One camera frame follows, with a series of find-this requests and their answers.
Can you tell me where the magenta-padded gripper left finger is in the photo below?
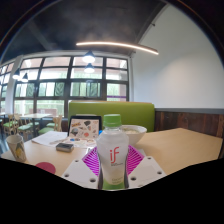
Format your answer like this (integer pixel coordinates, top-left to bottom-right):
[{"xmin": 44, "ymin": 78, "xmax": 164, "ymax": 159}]
[{"xmin": 61, "ymin": 145, "xmax": 101, "ymax": 190}]

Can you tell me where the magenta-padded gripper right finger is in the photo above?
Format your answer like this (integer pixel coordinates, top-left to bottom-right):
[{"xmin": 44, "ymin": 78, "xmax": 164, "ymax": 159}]
[{"xmin": 126, "ymin": 145, "xmax": 167, "ymax": 190}]

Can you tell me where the white green-capped drink bottle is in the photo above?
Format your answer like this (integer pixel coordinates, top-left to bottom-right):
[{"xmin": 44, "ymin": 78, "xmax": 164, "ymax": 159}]
[{"xmin": 95, "ymin": 113, "xmax": 130, "ymax": 191}]

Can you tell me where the small dark box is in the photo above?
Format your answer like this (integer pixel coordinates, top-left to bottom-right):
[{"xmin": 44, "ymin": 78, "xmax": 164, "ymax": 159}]
[{"xmin": 55, "ymin": 142, "xmax": 75, "ymax": 153}]

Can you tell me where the colourful sticker sheet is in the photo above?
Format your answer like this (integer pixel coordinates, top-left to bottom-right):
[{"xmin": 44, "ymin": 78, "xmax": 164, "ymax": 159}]
[{"xmin": 63, "ymin": 136, "xmax": 98, "ymax": 150}]

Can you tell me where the flat round red coaster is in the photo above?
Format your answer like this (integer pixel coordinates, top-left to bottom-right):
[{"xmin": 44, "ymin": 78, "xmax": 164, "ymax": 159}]
[{"xmin": 35, "ymin": 161, "xmax": 57, "ymax": 175}]

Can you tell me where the white ceramic bowl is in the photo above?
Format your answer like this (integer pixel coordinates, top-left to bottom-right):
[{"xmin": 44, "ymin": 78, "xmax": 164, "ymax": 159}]
[{"xmin": 120, "ymin": 124, "xmax": 148, "ymax": 147}]

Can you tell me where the white paper document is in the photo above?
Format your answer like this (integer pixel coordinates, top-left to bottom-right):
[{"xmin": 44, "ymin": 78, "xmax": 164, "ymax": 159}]
[{"xmin": 31, "ymin": 130, "xmax": 69, "ymax": 148}]

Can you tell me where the green upholstered bench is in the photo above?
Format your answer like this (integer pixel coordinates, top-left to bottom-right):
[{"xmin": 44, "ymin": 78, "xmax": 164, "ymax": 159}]
[{"xmin": 68, "ymin": 100, "xmax": 156, "ymax": 133}]

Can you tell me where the light wooden dining table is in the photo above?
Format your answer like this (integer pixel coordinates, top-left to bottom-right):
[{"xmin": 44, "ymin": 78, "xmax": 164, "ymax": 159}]
[{"xmin": 19, "ymin": 113, "xmax": 53, "ymax": 138}]

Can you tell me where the group of green-seated wooden chairs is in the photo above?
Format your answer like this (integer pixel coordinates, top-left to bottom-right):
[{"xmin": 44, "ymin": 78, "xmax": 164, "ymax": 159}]
[{"xmin": 0, "ymin": 113, "xmax": 64, "ymax": 141}]

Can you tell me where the large dark-framed grid window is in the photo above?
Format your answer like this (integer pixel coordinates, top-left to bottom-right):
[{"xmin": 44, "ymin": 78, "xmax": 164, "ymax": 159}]
[{"xmin": 0, "ymin": 54, "xmax": 131, "ymax": 118}]

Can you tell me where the group of black pendant lamps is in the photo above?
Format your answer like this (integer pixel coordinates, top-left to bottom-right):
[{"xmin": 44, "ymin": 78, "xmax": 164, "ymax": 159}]
[{"xmin": 12, "ymin": 49, "xmax": 97, "ymax": 83}]

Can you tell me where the long linear ceiling light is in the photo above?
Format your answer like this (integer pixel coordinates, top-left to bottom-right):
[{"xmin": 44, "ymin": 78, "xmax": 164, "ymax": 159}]
[{"xmin": 75, "ymin": 41, "xmax": 160, "ymax": 56}]

